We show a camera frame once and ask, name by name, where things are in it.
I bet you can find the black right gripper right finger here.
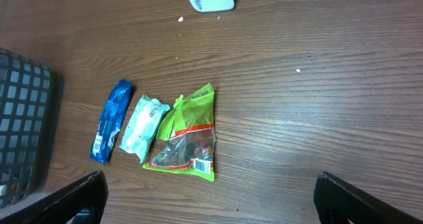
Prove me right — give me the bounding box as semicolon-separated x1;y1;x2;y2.
313;171;422;224

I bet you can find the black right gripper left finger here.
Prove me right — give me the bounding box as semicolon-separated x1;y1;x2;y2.
1;170;108;224

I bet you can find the blue snack bar wrapper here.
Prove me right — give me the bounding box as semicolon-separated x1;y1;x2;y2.
90;79;133;165

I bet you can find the teal white snack packet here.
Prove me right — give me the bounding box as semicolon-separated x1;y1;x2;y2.
120;94;171;163

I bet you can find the green clear snack bag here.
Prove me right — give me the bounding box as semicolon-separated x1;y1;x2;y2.
143;83;216;182

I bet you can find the grey plastic mesh basket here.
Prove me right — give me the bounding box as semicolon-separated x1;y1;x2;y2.
1;48;54;208

